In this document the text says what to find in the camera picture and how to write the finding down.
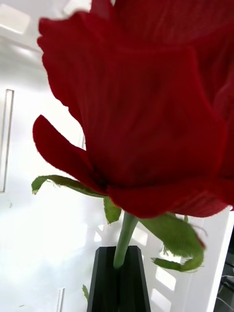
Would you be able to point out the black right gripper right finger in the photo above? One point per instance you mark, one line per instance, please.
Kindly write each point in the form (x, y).
(134, 287)

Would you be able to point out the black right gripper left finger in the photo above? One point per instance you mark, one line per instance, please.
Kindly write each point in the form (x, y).
(104, 287)

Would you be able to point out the red rose with green stem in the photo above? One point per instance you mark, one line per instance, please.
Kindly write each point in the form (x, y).
(146, 109)

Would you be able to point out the white lattice plastic box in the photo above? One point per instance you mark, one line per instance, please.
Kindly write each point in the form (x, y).
(48, 243)

